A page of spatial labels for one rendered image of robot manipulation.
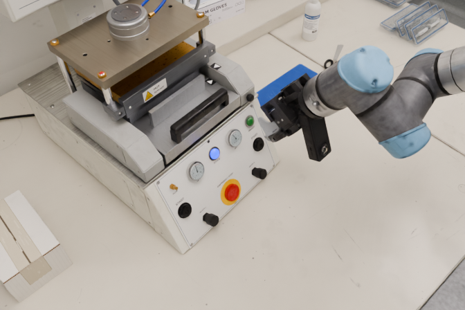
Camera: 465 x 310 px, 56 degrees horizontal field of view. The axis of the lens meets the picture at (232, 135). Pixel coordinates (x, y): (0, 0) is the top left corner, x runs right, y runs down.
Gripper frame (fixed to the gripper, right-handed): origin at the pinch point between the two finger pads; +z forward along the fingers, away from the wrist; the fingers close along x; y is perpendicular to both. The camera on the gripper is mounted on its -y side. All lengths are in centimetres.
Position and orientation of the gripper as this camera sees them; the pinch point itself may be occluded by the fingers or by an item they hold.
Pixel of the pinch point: (271, 136)
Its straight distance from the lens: 98.1
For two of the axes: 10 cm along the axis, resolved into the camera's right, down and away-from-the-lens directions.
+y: -6.2, -7.8, -0.5
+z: -4.1, 2.7, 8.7
